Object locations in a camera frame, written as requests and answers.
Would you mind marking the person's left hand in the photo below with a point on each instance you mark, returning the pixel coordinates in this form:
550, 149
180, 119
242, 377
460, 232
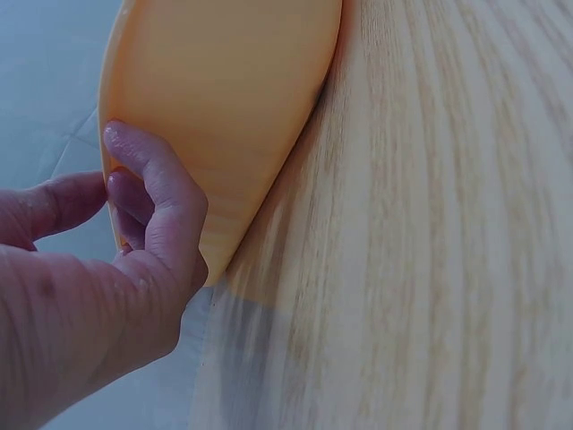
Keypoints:
80, 309

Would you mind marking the person's left thumb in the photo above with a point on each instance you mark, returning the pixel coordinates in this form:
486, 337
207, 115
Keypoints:
62, 199

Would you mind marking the orange plastic bowl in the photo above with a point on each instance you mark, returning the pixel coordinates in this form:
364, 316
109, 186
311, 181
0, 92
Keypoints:
215, 125

